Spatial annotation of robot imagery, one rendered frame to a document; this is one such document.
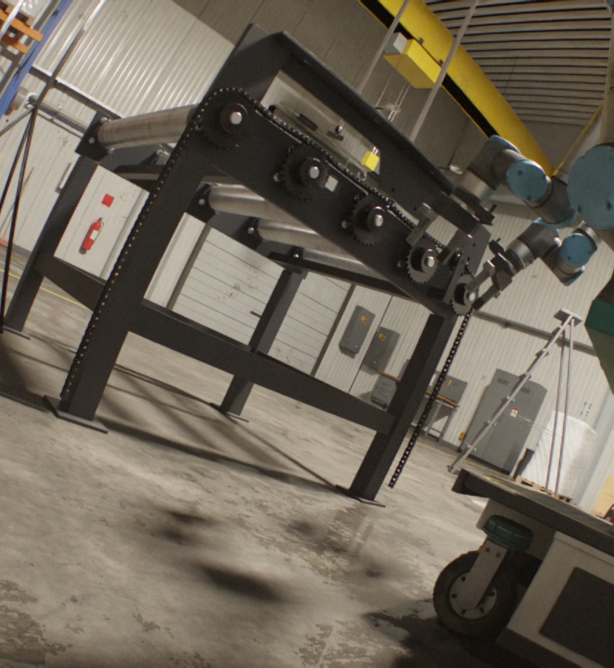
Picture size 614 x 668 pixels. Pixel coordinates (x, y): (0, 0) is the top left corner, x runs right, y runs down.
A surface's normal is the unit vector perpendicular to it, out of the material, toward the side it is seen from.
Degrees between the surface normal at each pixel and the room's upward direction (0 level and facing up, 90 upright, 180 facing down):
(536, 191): 114
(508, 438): 90
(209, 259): 90
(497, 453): 90
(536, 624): 90
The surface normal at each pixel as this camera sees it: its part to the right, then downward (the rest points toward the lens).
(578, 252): -0.25, -0.06
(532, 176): 0.16, 0.51
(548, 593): -0.54, -0.27
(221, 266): 0.62, 0.27
